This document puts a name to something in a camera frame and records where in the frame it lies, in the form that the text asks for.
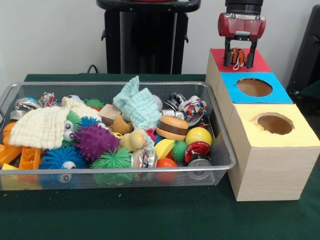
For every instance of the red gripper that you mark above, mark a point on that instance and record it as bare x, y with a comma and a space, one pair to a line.
241, 25

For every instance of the orange striped tiger plush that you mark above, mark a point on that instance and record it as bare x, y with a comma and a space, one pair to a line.
238, 56

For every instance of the shallow silver mesh bin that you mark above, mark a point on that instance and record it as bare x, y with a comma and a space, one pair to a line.
175, 85

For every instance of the wooden box with three holes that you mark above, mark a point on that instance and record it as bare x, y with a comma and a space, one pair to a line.
272, 170

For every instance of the black stand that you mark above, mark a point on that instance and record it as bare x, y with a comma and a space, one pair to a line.
307, 50

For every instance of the dark green tablecloth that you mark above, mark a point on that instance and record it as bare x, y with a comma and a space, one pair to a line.
150, 215
312, 91

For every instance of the yellow ball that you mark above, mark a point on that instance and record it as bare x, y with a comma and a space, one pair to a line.
198, 136

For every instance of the toy hamburger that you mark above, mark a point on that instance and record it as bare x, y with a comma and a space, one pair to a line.
172, 125

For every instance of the crushed red can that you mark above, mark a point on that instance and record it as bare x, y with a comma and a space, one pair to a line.
197, 148

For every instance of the mint green cloth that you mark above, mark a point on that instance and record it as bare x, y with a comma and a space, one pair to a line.
137, 107

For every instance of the orange red ball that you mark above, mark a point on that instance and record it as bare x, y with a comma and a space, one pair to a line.
167, 163

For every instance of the yellow plush duck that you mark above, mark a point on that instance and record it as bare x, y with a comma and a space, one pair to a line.
132, 140

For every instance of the purple spiky rubber toy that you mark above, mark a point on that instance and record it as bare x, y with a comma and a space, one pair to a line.
97, 142

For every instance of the cream knitted cloth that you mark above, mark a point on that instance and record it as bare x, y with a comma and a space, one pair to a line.
37, 127

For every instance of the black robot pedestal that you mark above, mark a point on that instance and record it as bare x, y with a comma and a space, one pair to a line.
145, 45

